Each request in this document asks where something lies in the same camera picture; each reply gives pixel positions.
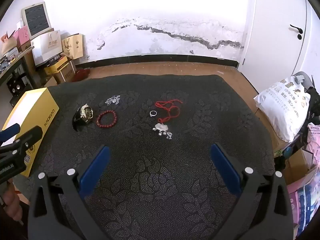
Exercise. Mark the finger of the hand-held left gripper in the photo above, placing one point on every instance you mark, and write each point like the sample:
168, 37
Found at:
10, 132
30, 137

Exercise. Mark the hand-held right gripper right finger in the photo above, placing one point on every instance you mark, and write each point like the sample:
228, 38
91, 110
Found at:
225, 165

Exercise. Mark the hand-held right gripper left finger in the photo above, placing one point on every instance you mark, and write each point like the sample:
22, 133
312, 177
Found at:
96, 165

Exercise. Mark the yellow cardboard box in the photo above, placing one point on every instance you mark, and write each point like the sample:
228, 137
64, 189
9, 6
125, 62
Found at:
42, 110

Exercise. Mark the black wristwatch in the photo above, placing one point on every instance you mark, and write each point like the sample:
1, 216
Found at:
85, 112

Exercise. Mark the person's left hand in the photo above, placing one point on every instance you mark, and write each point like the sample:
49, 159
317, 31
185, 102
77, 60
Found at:
11, 202

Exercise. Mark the black speaker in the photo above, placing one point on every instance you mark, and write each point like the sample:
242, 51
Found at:
17, 87

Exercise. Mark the black patterned mat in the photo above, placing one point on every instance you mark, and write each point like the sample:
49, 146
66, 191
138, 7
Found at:
150, 167

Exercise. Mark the open cardboard box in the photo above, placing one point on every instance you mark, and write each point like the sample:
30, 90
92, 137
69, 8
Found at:
50, 82

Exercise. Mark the dark desk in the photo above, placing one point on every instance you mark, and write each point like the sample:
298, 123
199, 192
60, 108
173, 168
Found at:
15, 65

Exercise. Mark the closed cardboard box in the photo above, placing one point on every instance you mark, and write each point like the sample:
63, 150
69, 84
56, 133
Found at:
66, 75

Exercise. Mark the yellow and black box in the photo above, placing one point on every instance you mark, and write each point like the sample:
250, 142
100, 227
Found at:
58, 66

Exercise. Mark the red cloth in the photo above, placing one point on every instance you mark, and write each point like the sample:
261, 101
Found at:
82, 75

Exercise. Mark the pink printed box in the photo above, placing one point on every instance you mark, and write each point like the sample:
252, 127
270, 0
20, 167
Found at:
300, 200

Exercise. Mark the white printed plastic bag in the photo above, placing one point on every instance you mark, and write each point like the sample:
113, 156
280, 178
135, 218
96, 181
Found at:
282, 105

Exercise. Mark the tan paper bag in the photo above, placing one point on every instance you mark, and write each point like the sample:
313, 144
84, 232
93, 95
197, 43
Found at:
7, 43

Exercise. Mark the white paper bag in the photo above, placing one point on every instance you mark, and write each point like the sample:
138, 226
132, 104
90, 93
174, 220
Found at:
47, 47

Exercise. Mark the pink plastic bag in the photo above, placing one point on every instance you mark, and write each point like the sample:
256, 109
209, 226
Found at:
315, 140

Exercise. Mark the brown paper bag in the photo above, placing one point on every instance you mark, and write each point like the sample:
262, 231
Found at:
73, 45

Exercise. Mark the white monitor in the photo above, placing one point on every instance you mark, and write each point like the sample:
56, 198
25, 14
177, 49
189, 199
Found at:
36, 17

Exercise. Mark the white door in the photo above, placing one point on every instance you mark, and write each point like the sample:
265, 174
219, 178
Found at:
275, 30

